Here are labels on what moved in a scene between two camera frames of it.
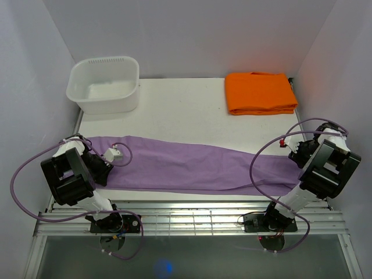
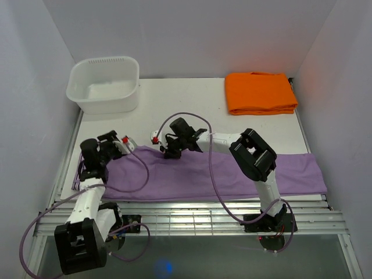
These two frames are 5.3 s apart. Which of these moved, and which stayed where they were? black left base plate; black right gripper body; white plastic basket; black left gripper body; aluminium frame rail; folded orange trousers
Moved: black right gripper body; black left gripper body
Stayed: white plastic basket; aluminium frame rail; folded orange trousers; black left base plate
